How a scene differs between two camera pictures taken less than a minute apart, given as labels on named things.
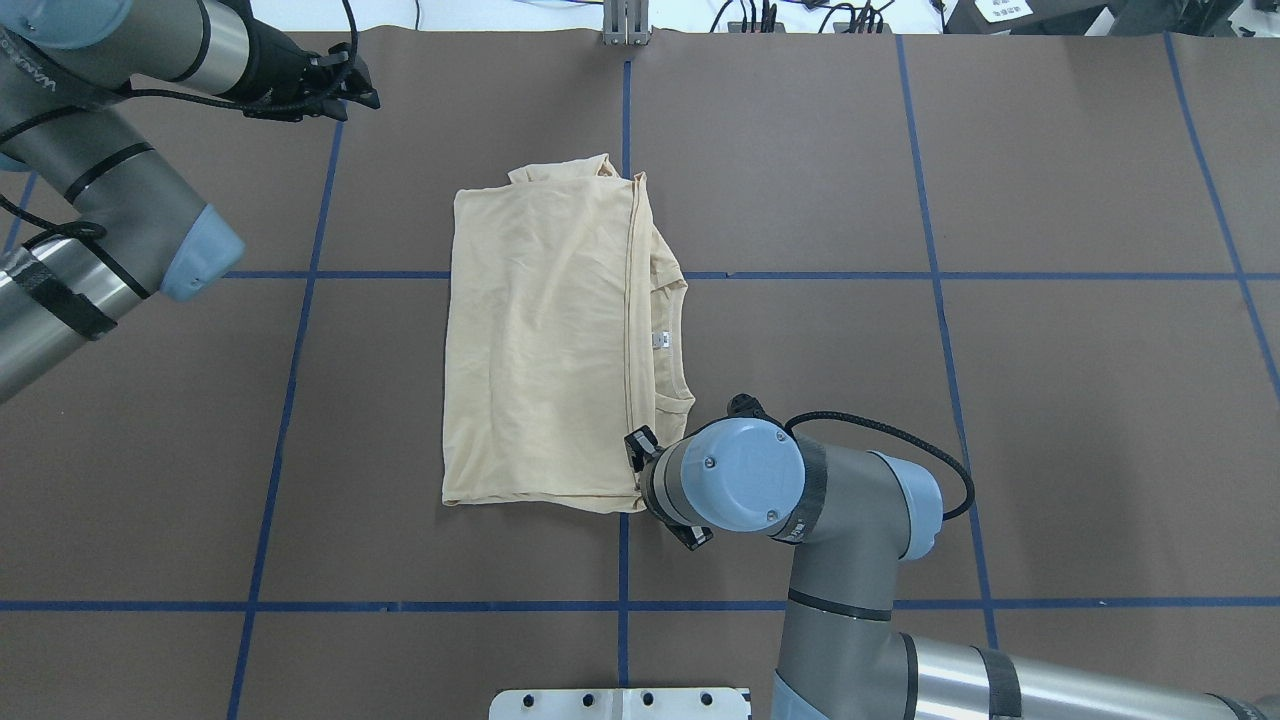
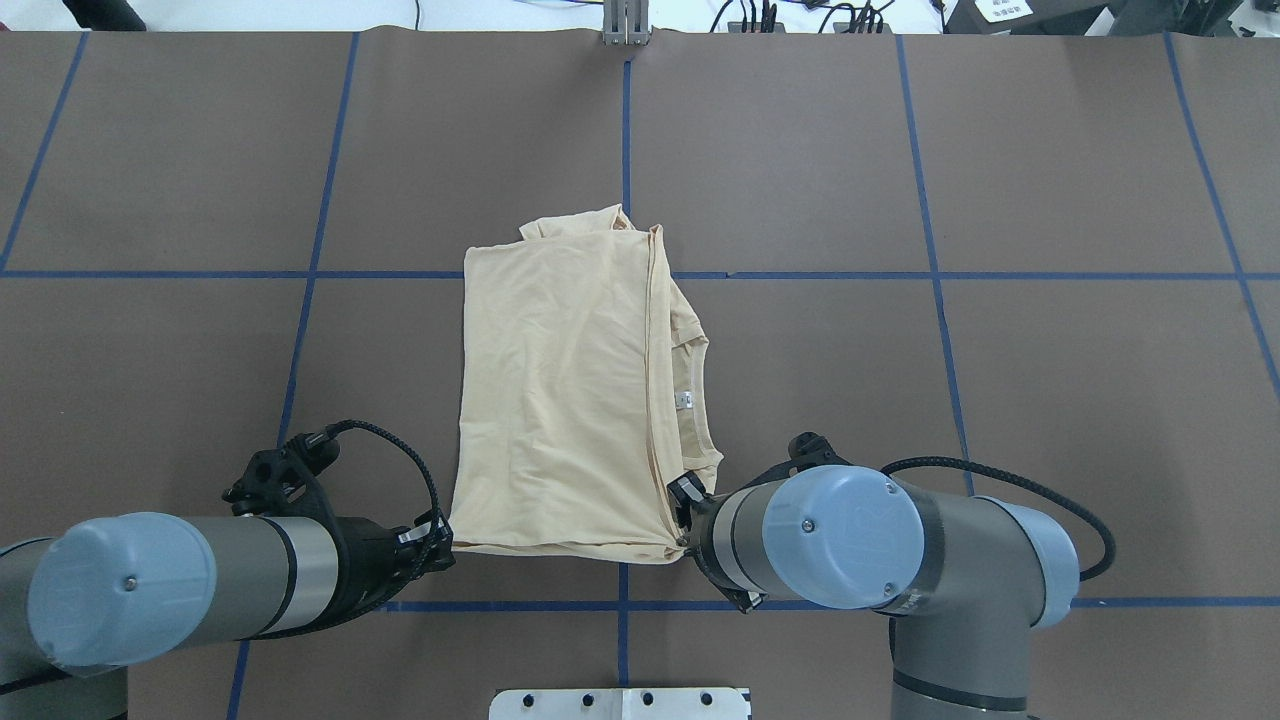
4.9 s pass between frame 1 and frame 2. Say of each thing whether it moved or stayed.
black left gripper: moved
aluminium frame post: stayed
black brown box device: stayed
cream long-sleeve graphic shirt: moved
